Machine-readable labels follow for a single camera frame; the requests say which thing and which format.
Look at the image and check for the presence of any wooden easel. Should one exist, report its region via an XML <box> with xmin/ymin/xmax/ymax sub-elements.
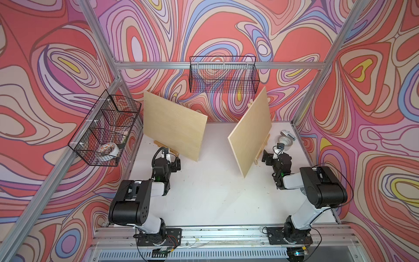
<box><xmin>153</xmin><ymin>140</ymin><xmax>180</xmax><ymax>157</ymax></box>
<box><xmin>247</xmin><ymin>99</ymin><xmax>270</xmax><ymax>165</ymax></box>

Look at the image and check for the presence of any plywood board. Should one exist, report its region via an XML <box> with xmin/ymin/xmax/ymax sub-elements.
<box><xmin>228</xmin><ymin>88</ymin><xmax>272</xmax><ymax>177</ymax></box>
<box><xmin>144</xmin><ymin>92</ymin><xmax>207</xmax><ymax>162</ymax></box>

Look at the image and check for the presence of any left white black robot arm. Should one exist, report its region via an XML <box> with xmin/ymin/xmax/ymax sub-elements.
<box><xmin>108</xmin><ymin>147</ymin><xmax>181</xmax><ymax>242</ymax></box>

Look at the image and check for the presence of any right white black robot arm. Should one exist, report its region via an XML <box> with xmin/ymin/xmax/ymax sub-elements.
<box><xmin>262</xmin><ymin>150</ymin><xmax>348</xmax><ymax>243</ymax></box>

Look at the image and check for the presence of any clear packing tape roll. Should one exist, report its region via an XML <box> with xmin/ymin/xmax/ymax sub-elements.
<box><xmin>278</xmin><ymin>135</ymin><xmax>294</xmax><ymax>151</ymax></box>

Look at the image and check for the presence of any small silver metal object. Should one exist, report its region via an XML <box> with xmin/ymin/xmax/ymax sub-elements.
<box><xmin>280</xmin><ymin>130</ymin><xmax>296</xmax><ymax>141</ymax></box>

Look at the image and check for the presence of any patterned tape roll in basket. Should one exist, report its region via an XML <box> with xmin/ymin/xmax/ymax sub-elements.
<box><xmin>97</xmin><ymin>143</ymin><xmax>120</xmax><ymax>162</ymax></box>

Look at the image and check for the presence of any green circuit board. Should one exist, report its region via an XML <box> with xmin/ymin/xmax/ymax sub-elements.
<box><xmin>152</xmin><ymin>249</ymin><xmax>172</xmax><ymax>258</ymax></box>

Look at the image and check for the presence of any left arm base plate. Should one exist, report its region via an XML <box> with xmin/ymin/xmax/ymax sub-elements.
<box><xmin>133</xmin><ymin>228</ymin><xmax>182</xmax><ymax>247</ymax></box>

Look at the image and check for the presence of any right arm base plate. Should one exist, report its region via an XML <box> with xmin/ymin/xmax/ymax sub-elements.
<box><xmin>264</xmin><ymin>227</ymin><xmax>313</xmax><ymax>246</ymax></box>

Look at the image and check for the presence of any left black wire basket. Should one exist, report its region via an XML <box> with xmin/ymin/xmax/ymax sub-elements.
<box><xmin>68</xmin><ymin>91</ymin><xmax>142</xmax><ymax>167</ymax></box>

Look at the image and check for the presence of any black wire basket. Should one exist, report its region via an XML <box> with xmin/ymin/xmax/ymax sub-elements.
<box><xmin>189</xmin><ymin>55</ymin><xmax>260</xmax><ymax>95</ymax></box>
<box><xmin>68</xmin><ymin>91</ymin><xmax>142</xmax><ymax>167</ymax></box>

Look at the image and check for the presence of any aluminium mounting rail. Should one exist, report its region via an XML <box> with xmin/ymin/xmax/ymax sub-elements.
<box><xmin>83</xmin><ymin>224</ymin><xmax>369</xmax><ymax>262</ymax></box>

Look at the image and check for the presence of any back black wire basket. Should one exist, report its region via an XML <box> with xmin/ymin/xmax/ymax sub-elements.
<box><xmin>189</xmin><ymin>55</ymin><xmax>260</xmax><ymax>95</ymax></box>

